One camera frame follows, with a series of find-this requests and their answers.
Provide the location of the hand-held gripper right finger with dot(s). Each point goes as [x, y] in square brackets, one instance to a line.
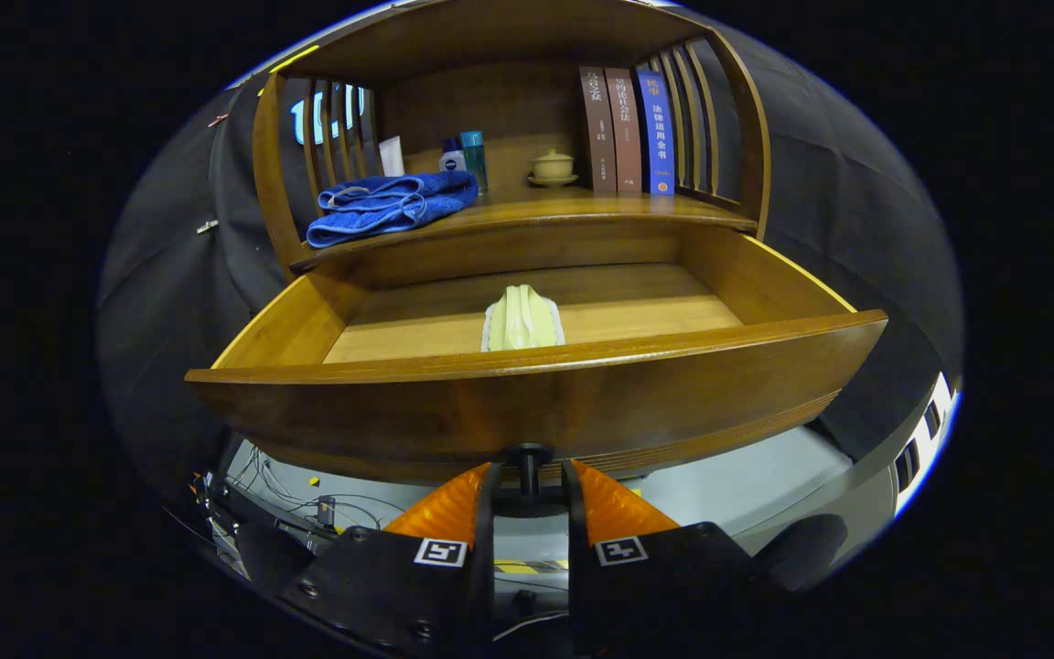
[575, 522]

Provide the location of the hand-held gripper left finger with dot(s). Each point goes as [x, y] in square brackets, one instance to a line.
[485, 522]

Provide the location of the wooden drawer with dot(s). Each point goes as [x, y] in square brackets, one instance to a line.
[490, 412]

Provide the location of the light green sponge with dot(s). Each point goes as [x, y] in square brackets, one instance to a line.
[522, 320]

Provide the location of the wooden cabinet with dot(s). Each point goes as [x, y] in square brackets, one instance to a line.
[490, 101]

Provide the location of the yellow black floor tape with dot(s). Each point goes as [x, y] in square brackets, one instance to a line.
[518, 567]

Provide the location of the black power adapter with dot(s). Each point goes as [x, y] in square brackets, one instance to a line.
[326, 511]

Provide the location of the blue towel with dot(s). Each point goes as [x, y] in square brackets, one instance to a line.
[381, 206]

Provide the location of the yellow lidded teacup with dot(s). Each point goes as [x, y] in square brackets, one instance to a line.
[553, 167]

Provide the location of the white and blue bottle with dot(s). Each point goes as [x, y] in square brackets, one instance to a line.
[452, 160]

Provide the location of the teal bottle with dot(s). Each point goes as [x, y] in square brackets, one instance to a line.
[474, 156]

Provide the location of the white slotted panel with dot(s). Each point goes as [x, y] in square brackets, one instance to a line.
[934, 430]

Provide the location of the white tube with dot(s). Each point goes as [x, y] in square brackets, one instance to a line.
[392, 157]

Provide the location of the reddish brown book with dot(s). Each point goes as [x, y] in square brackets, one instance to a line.
[625, 128]

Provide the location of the blue book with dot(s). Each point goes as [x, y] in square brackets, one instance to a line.
[657, 128]

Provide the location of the black backdrop cloth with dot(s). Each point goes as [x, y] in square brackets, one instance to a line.
[856, 229]

